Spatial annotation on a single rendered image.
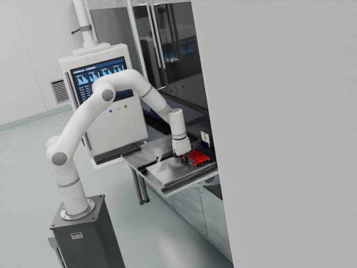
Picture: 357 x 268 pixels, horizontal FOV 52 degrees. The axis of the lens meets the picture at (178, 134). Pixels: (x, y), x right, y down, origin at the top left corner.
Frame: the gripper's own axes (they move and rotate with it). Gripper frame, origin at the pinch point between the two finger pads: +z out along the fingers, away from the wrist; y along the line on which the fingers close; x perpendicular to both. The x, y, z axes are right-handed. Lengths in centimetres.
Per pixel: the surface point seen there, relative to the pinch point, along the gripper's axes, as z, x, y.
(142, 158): 5.8, -35.3, 13.9
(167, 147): 5.6, -36.6, -5.7
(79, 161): 93, -276, 20
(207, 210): 53, -17, -17
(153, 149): 5.5, -41.5, 2.6
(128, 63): -48, -82, -8
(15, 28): -70, -539, 20
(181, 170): 5.6, -0.3, 2.8
